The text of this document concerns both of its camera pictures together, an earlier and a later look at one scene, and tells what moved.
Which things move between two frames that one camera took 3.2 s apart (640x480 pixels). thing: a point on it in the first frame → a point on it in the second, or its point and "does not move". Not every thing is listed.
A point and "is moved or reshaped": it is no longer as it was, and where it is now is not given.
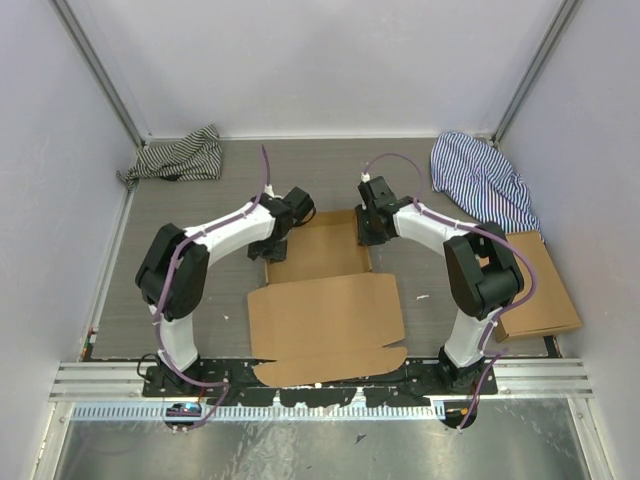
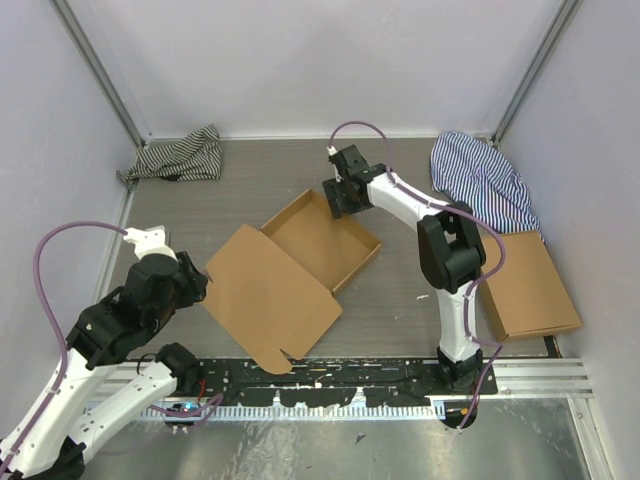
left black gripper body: x=274 y=248 → x=190 y=290
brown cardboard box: x=322 y=315 is moved or reshaped
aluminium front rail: x=519 y=380 does not move
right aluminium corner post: x=567 y=9 does not move
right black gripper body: x=368 y=231 → x=336 y=190
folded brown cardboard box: x=550 y=308 does not move
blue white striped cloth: x=479 y=177 does not move
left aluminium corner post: x=73 y=23 does not move
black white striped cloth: x=195 y=157 does not move
